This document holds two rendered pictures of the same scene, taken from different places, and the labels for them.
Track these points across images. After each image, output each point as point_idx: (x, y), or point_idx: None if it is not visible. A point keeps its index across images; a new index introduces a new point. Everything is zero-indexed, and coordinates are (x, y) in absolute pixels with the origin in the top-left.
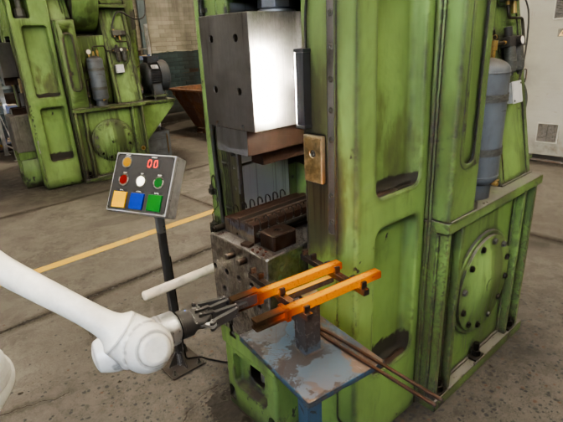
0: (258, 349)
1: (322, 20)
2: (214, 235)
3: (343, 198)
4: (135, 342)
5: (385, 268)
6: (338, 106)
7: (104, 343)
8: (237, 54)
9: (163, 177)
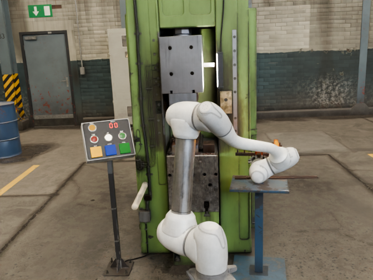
0: (245, 189)
1: (230, 40)
2: (171, 156)
3: (242, 117)
4: (294, 151)
5: None
6: (238, 76)
7: (281, 157)
8: (192, 55)
9: (125, 131)
